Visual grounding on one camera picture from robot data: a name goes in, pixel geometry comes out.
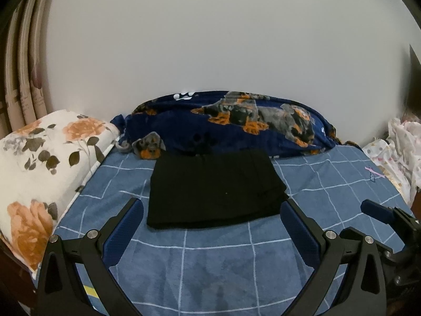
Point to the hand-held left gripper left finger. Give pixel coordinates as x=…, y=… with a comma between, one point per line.
x=123, y=233

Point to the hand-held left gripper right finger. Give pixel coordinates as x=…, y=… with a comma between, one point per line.
x=299, y=233

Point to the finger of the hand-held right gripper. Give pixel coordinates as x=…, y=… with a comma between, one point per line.
x=378, y=210
x=352, y=233

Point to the black pants with orange lining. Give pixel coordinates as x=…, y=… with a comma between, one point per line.
x=213, y=187

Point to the white dotted cloth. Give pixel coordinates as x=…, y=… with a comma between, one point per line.
x=398, y=151

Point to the blue checked bedsheet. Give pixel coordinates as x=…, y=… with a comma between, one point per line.
x=213, y=263

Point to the white floral pillow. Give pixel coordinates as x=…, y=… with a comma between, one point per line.
x=39, y=171

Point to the navy dog print blanket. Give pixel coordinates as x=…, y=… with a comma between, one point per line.
x=184, y=125

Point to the dark furniture panel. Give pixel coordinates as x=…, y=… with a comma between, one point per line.
x=416, y=79

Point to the beige curtain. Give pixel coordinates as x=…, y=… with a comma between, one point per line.
x=23, y=89

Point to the brown wooden bed frame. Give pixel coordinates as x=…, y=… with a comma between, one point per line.
x=13, y=270

